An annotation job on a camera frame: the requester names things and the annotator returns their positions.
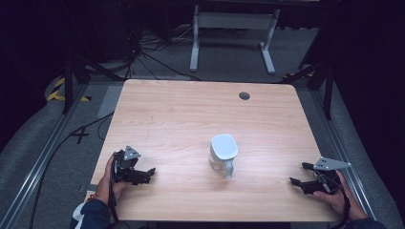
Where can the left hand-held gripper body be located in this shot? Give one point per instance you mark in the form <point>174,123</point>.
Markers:
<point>127,165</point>

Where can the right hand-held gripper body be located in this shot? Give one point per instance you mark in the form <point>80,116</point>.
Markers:
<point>328,178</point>

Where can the clear pitcher with white lid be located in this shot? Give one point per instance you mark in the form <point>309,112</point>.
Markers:
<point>223,152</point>

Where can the person's right hand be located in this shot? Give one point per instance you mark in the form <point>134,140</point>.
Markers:
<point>342,200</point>

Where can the person's left hand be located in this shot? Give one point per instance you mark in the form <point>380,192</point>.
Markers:
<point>106,187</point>

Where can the black cross tape mark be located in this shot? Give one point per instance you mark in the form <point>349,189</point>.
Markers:
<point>80,134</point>

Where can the black tripod stand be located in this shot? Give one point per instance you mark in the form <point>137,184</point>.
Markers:
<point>328,89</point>
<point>68,86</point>

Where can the grey round table grommet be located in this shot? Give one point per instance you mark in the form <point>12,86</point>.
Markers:
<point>244,95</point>

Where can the yellow black floor tape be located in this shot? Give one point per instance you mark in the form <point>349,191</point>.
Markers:
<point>55,93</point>

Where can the aluminium floor rail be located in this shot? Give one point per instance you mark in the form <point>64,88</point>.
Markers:
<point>38,165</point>
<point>342,152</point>

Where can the white metal table frame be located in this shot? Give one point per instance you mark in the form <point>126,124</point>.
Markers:
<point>234,20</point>

